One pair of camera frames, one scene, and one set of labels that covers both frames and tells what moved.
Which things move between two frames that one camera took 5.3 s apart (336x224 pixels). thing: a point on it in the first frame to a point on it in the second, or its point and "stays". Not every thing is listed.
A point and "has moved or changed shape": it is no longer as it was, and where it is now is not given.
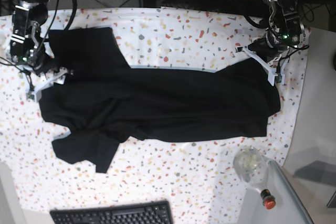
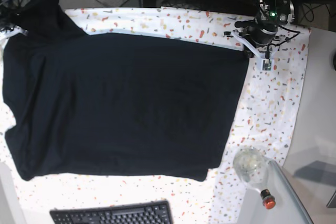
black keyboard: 157,212 stays
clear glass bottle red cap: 252,164 stays
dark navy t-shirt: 94,91 has moved or changed shape
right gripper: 266,46 to 261,31
